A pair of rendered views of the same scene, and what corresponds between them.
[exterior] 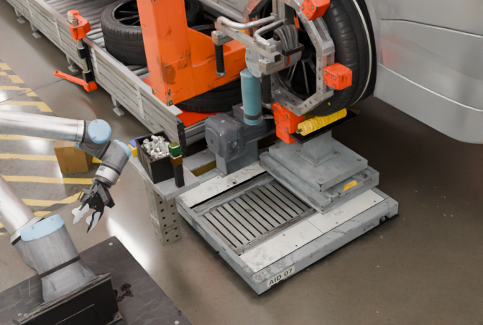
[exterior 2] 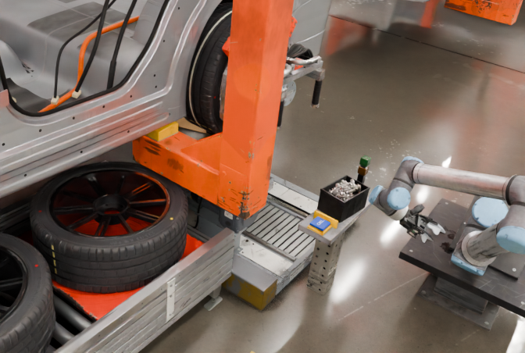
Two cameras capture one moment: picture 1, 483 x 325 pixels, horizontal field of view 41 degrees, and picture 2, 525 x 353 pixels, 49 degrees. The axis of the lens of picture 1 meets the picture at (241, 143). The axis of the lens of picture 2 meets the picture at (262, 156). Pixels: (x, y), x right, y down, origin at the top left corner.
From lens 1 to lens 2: 4.19 m
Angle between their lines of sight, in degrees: 91
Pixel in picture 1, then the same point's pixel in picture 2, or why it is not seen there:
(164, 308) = (441, 210)
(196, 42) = not seen: hidden behind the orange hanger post
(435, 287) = (301, 158)
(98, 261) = (432, 252)
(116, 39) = (33, 330)
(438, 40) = (316, 3)
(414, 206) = not seen: hidden behind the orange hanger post
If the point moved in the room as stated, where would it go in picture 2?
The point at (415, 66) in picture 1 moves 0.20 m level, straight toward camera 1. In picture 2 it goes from (305, 29) to (339, 31)
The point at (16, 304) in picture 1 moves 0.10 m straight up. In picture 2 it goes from (504, 285) to (511, 269)
